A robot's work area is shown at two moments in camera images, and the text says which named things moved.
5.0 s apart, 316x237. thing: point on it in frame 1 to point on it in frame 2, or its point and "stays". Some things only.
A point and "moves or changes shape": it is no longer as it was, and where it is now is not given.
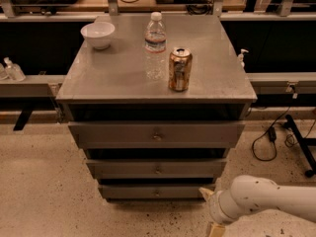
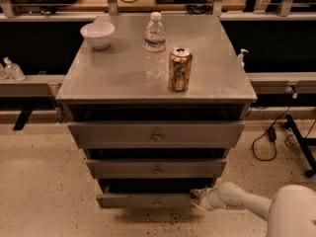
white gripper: [214, 206] to [208, 198]
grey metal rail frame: [50, 86] stays
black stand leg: [302, 144] stays
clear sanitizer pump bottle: [13, 71] stays
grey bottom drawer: [153, 191] moves or changes shape
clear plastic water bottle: [155, 47] stays
